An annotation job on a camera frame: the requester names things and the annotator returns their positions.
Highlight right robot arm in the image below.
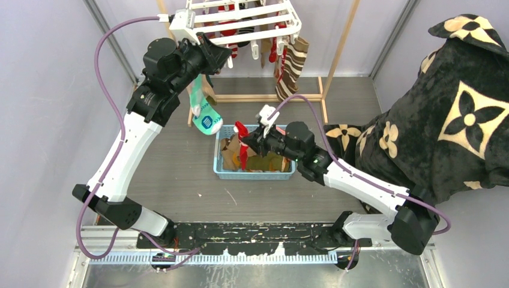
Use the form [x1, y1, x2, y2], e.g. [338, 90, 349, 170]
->
[241, 121, 440, 255]

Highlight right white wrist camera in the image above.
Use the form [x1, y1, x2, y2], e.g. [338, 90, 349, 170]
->
[257, 104, 280, 138]

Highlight olive green sock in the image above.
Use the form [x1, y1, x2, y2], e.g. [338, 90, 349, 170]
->
[245, 152, 291, 172]

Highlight light blue plastic basket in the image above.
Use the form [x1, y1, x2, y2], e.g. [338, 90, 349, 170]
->
[213, 124, 297, 181]

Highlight white hanger clip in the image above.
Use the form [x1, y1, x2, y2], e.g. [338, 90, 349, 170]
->
[250, 40, 260, 60]

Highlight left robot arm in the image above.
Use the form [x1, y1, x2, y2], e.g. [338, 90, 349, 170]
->
[72, 33, 232, 248]

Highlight tan brown sock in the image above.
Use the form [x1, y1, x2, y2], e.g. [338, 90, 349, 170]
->
[220, 133, 257, 171]

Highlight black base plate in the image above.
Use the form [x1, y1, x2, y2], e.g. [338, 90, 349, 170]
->
[136, 222, 373, 257]

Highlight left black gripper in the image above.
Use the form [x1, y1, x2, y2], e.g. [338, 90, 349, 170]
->
[170, 32, 231, 95]

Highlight red santa christmas sock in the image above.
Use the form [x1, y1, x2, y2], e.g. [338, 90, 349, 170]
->
[268, 22, 287, 63]

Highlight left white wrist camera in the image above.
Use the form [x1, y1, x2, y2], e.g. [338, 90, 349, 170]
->
[169, 9, 199, 44]

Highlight brown green striped sock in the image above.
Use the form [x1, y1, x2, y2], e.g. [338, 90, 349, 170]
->
[202, 74, 217, 106]

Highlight wooden hanging rack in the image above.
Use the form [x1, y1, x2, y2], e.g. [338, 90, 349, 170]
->
[155, 0, 363, 128]

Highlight black floral blanket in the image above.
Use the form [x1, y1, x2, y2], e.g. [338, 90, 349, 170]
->
[324, 14, 508, 204]

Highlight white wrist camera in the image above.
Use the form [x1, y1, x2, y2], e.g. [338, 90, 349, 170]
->
[257, 104, 280, 138]
[169, 9, 199, 44]

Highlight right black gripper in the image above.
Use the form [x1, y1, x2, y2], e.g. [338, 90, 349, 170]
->
[241, 121, 302, 163]

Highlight red white patterned sock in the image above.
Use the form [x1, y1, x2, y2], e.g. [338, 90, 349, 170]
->
[233, 121, 249, 170]

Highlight brown white striped sock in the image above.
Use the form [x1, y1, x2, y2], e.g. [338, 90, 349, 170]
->
[275, 37, 310, 102]

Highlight white plastic sock hanger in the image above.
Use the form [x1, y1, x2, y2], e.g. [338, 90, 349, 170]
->
[184, 0, 302, 47]

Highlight mint green blue sock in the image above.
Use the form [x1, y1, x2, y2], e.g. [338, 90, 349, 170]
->
[189, 74, 223, 136]

